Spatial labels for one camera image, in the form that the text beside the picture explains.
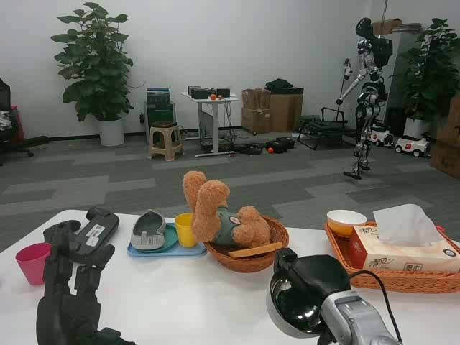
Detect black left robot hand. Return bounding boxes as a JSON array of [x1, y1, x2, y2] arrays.
[[35, 220, 136, 345]]

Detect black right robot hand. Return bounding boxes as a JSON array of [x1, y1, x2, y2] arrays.
[[272, 247, 352, 307]]

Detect shiny metal bowl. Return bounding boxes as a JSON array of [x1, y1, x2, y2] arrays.
[[265, 275, 326, 336]]

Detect white ceramic bowl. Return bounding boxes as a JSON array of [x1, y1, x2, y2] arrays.
[[326, 209, 368, 237]]

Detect pink plastic cup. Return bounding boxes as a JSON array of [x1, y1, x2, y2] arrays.
[[15, 242, 53, 287]]

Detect rectangular orange wicker basket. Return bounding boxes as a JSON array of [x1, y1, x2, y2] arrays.
[[324, 218, 460, 294]]

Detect orange wooden spatula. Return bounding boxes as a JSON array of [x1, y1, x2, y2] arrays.
[[228, 241, 284, 259]]

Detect orange tissue box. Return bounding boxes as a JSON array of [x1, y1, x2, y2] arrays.
[[348, 225, 460, 273]]

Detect round brown wicker basket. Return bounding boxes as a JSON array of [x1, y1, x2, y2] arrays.
[[203, 215, 290, 273]]

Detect black device with label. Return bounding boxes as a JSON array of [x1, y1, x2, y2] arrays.
[[73, 206, 120, 255]]

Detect white tissue sheet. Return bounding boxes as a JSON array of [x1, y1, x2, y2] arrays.
[[372, 203, 443, 248]]

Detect gray slip-on shoe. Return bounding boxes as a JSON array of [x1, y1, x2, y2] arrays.
[[129, 210, 167, 251]]

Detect light blue plastic tray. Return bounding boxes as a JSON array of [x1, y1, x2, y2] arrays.
[[127, 222, 208, 258]]

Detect green plastic plate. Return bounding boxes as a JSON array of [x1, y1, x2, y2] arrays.
[[157, 225, 180, 252]]

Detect brown teddy bear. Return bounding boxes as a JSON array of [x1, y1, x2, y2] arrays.
[[182, 170, 272, 249]]

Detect black case on floor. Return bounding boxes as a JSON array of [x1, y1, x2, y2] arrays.
[[265, 137, 296, 154]]

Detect yellow plastic cup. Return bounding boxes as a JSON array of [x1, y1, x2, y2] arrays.
[[175, 212, 198, 248]]

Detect black folding cot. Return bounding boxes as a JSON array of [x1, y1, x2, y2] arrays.
[[296, 106, 357, 151]]

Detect flat black bag on floor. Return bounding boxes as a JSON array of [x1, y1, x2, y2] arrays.
[[235, 142, 265, 156]]

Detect white toy car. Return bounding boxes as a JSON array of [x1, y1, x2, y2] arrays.
[[369, 124, 395, 147], [394, 133, 431, 158]]

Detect cardboard box on floor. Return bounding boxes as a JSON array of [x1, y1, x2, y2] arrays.
[[429, 139, 460, 180]]

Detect large closed cardboard box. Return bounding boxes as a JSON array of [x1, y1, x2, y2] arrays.
[[269, 88, 304, 133]]

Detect short white plant pot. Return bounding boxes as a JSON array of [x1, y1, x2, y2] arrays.
[[404, 116, 432, 139]]

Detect silver black humanoid robot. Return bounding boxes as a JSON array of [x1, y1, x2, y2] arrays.
[[336, 17, 393, 180]]

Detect tall white plant pot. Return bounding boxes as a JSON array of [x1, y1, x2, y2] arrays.
[[97, 116, 126, 147]]

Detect white standing desk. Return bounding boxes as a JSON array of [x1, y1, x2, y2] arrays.
[[180, 91, 241, 158]]

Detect desktop computer tower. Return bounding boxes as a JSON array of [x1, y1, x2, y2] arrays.
[[199, 109, 217, 144]]

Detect black office chair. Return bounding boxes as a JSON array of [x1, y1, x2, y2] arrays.
[[0, 77, 50, 166]]

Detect beige plastic stool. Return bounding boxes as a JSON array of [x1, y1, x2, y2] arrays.
[[148, 121, 185, 161]]

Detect black bag on box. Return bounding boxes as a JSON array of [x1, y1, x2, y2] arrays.
[[264, 78, 294, 91]]

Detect stacked cardboard box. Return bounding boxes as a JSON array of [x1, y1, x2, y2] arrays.
[[436, 96, 460, 148]]

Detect dark green equipment rack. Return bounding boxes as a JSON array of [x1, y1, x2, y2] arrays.
[[143, 88, 177, 134]]

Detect leafy plant beside cabinet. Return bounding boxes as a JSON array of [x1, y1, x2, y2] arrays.
[[391, 17, 460, 121]]

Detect large leafy potted plant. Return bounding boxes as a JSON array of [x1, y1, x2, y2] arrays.
[[50, 1, 136, 122]]

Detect cardboard box on cabinet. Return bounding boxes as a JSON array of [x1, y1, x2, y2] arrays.
[[372, 18, 403, 35]]

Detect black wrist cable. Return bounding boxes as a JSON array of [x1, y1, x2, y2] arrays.
[[349, 270, 403, 342]]

